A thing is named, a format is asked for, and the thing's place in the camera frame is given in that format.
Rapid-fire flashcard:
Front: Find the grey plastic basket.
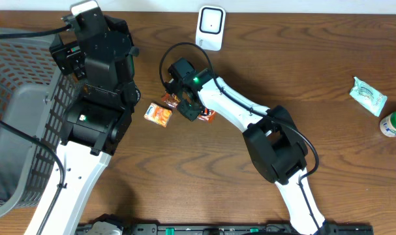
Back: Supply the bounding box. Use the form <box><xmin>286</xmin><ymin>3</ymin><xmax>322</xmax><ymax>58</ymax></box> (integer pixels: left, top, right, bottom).
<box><xmin>0</xmin><ymin>27</ymin><xmax>81</xmax><ymax>221</ymax></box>

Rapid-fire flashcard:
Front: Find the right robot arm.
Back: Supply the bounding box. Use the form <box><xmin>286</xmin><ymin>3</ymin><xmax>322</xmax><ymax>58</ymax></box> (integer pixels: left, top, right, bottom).
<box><xmin>164</xmin><ymin>58</ymin><xmax>325</xmax><ymax>234</ymax></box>

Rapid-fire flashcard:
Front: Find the orange snack packet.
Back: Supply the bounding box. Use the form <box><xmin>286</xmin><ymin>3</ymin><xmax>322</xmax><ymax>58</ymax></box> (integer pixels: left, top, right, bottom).
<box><xmin>144</xmin><ymin>102</ymin><xmax>172</xmax><ymax>127</ymax></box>

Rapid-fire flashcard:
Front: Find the green lid white jar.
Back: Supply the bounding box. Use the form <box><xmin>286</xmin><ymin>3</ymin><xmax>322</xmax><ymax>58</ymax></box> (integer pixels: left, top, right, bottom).
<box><xmin>379</xmin><ymin>111</ymin><xmax>396</xmax><ymax>137</ymax></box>

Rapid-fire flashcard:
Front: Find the white barcode scanner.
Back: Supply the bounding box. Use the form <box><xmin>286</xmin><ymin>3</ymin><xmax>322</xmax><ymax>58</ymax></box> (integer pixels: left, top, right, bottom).
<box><xmin>195</xmin><ymin>5</ymin><xmax>226</xmax><ymax>51</ymax></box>

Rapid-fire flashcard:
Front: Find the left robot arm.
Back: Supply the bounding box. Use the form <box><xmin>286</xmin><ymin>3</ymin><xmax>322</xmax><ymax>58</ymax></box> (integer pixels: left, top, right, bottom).
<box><xmin>26</xmin><ymin>1</ymin><xmax>141</xmax><ymax>234</ymax></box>

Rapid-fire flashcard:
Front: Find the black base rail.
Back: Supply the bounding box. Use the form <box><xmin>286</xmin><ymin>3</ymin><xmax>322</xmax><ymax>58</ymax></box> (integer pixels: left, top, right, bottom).
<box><xmin>75</xmin><ymin>213</ymin><xmax>374</xmax><ymax>235</ymax></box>

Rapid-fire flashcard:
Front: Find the red orange candy bar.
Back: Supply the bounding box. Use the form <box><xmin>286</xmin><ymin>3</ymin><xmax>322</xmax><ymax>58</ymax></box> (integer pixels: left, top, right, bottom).
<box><xmin>161</xmin><ymin>93</ymin><xmax>216</xmax><ymax>123</ymax></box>

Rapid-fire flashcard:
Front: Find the teal wet wipes pack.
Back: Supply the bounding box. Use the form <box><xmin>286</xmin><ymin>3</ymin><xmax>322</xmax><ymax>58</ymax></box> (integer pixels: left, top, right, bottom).
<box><xmin>349</xmin><ymin>76</ymin><xmax>388</xmax><ymax>117</ymax></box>

